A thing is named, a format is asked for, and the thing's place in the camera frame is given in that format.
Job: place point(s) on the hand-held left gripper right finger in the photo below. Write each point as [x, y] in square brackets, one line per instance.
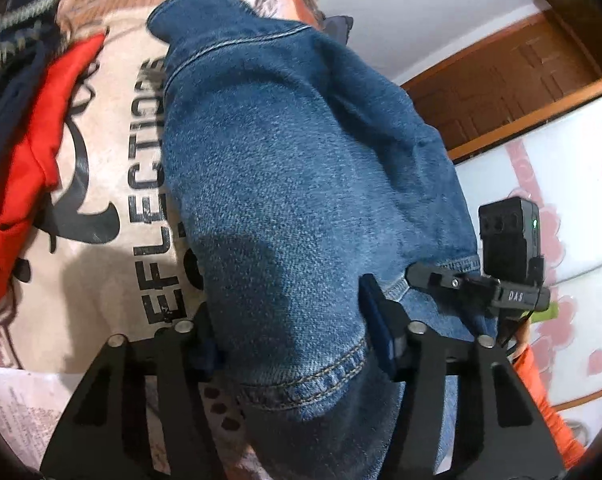
[378, 330]

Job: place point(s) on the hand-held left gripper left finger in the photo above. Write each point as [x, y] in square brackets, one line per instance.
[203, 355]

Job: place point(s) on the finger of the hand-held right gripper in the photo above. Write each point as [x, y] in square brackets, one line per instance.
[433, 277]

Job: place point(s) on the blue denim jacket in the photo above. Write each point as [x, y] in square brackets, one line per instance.
[291, 160]

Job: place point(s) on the person's right forearm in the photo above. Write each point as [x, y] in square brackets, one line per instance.
[546, 410]

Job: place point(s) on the brown wooden door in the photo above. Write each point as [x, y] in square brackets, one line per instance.
[506, 85]

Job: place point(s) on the printed blanket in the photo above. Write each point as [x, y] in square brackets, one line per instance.
[121, 170]

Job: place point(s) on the red garment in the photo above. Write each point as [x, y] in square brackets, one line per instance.
[26, 170]

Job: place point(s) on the grey pillow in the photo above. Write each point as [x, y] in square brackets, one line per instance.
[338, 27]

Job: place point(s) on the dark navy cloth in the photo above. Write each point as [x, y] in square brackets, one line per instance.
[1, 125]

